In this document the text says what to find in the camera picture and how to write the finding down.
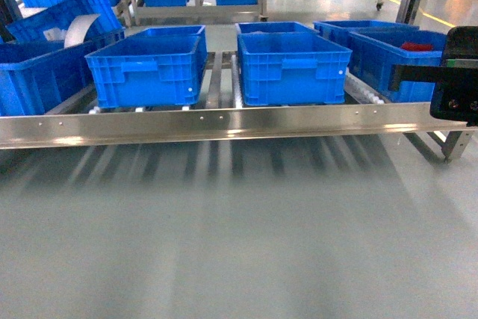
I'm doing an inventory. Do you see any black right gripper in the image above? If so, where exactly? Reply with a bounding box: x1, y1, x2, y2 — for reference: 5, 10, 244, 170
388, 26, 477, 126

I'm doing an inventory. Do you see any red parts pile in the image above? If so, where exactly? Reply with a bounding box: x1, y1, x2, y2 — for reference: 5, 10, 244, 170
400, 42, 434, 52

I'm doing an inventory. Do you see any metal shelf rack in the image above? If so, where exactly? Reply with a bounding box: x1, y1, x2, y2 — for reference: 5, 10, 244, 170
1, 52, 477, 160

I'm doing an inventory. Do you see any blue crate right rear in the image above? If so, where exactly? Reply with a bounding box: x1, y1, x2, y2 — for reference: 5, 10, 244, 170
313, 19, 419, 47

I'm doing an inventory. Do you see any blue crate middle rear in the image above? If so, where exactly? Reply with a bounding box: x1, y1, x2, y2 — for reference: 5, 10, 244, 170
235, 22, 317, 34

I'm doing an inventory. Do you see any blue crate middle front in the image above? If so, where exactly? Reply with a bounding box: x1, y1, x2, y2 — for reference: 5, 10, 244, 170
238, 32, 352, 106

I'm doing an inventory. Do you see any blue crate left rear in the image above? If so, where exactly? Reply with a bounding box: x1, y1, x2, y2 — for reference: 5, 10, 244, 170
133, 25, 205, 38

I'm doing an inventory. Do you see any blue crate left front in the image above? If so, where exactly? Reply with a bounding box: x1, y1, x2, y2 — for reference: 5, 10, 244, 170
85, 35, 207, 108

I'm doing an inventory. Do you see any tilted blue crate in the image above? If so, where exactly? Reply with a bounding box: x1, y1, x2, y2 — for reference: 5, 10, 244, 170
7, 0, 123, 43

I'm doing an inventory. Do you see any curved grey sheet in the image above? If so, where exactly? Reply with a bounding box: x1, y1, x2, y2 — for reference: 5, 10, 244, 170
63, 13, 101, 49

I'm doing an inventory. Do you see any blue crate far left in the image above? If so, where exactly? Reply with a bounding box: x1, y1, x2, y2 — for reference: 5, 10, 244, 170
1, 29, 124, 117

